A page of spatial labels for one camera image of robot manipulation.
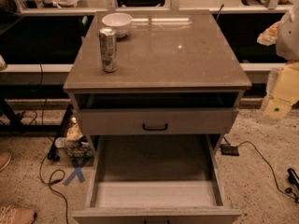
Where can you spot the padded gripper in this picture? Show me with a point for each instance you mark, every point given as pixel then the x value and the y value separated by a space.
pixel 289 39

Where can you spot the grey drawer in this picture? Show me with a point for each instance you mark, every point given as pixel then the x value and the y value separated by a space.
pixel 156 121
pixel 155 179

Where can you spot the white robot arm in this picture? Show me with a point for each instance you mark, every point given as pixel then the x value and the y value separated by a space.
pixel 282 88

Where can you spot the grey drawer cabinet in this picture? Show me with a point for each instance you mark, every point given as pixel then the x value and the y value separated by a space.
pixel 170 59

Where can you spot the grey top drawer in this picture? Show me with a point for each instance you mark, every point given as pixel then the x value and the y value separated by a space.
pixel 156 121

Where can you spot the black foot pedal box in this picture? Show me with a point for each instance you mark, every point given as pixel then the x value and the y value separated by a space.
pixel 229 150

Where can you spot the black device right edge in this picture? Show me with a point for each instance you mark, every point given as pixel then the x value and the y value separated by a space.
pixel 293 177

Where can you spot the white ceramic bowl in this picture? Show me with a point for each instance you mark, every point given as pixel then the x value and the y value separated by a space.
pixel 120 22

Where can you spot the silver drink can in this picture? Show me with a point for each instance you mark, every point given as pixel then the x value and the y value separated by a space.
pixel 108 49

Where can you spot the blue tape cross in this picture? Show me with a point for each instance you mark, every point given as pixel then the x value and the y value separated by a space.
pixel 78 164

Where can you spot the black leaning board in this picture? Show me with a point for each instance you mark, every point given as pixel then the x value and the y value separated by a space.
pixel 52 156

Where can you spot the tan shoe lower left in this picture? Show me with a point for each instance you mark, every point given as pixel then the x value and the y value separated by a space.
pixel 13 215

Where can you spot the wire basket with snacks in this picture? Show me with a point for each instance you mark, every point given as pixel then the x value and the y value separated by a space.
pixel 72 141

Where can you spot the white low shelf rail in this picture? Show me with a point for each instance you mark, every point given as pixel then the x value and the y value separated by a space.
pixel 26 74

